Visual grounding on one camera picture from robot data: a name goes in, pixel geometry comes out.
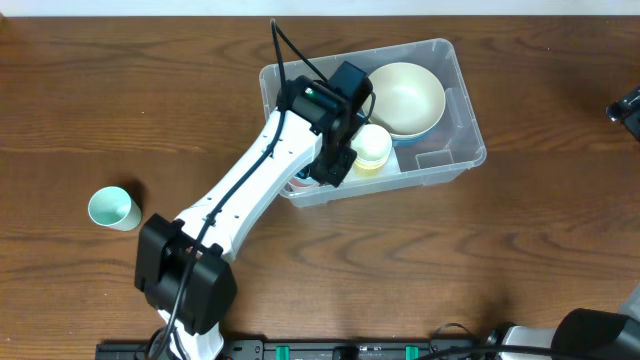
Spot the cream white plastic cup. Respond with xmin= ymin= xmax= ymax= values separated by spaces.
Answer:
xmin=350 ymin=124 xmax=392 ymax=159

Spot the yellow plastic cup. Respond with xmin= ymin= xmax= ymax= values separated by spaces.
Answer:
xmin=352 ymin=164 xmax=386 ymax=177
xmin=354 ymin=154 xmax=389 ymax=171

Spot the dark blue bowl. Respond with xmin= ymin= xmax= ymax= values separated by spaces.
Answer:
xmin=370 ymin=111 xmax=444 ymax=141
xmin=391 ymin=129 xmax=433 ymax=147

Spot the large beige bowl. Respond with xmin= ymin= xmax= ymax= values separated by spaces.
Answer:
xmin=362 ymin=62 xmax=446 ymax=123

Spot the pink plastic cup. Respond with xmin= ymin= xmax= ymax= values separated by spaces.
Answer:
xmin=289 ymin=177 xmax=319 ymax=192

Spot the clear plastic storage bin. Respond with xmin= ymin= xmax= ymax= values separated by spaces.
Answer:
xmin=280 ymin=38 xmax=487 ymax=208

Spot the mint green plastic cup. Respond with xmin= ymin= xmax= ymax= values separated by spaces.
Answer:
xmin=88 ymin=186 xmax=142 ymax=231

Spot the light blue plastic cup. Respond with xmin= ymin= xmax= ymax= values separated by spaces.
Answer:
xmin=295 ymin=166 xmax=314 ymax=182

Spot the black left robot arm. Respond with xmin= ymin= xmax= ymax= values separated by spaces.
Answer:
xmin=134 ymin=62 xmax=373 ymax=359

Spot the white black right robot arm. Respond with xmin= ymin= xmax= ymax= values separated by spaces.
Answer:
xmin=486 ymin=86 xmax=639 ymax=360

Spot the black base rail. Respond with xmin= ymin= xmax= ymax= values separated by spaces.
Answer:
xmin=94 ymin=337 xmax=501 ymax=360

